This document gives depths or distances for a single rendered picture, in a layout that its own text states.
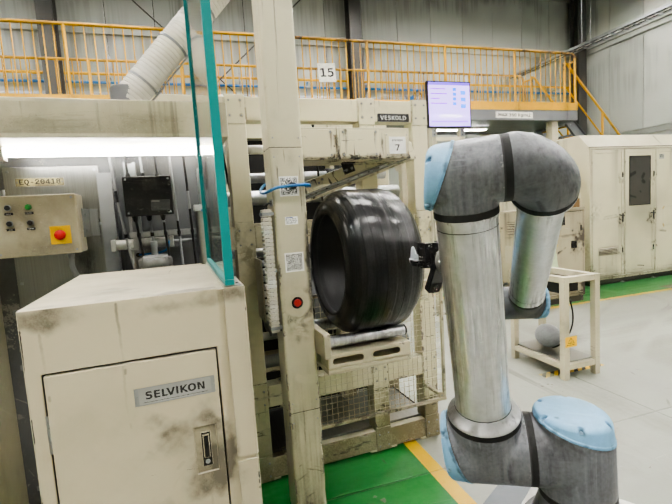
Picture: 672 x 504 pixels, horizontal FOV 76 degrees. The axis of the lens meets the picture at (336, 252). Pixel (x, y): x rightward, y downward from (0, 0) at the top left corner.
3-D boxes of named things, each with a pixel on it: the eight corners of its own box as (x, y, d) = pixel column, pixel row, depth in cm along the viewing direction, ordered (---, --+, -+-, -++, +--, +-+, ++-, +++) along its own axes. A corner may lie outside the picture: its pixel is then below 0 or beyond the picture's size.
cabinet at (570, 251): (531, 309, 547) (529, 210, 535) (501, 301, 603) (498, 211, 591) (587, 300, 574) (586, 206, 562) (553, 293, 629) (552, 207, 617)
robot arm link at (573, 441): (631, 515, 82) (627, 429, 80) (534, 507, 87) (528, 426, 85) (605, 465, 97) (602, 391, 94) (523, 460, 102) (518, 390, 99)
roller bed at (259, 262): (264, 322, 203) (259, 260, 201) (259, 316, 217) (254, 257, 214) (305, 316, 210) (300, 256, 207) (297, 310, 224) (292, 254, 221)
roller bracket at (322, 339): (325, 361, 161) (323, 335, 160) (297, 334, 198) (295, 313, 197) (333, 359, 162) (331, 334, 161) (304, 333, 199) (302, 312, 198)
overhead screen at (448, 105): (428, 127, 519) (426, 80, 513) (426, 128, 523) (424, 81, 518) (471, 127, 536) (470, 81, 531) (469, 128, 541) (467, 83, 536)
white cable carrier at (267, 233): (271, 333, 166) (262, 209, 161) (269, 330, 171) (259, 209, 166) (283, 331, 167) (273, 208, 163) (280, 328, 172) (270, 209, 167)
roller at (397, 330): (326, 351, 167) (328, 344, 164) (322, 341, 170) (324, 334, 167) (405, 336, 179) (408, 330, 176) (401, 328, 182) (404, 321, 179)
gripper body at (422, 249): (434, 240, 144) (456, 242, 132) (435, 266, 145) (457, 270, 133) (414, 242, 141) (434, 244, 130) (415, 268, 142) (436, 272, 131)
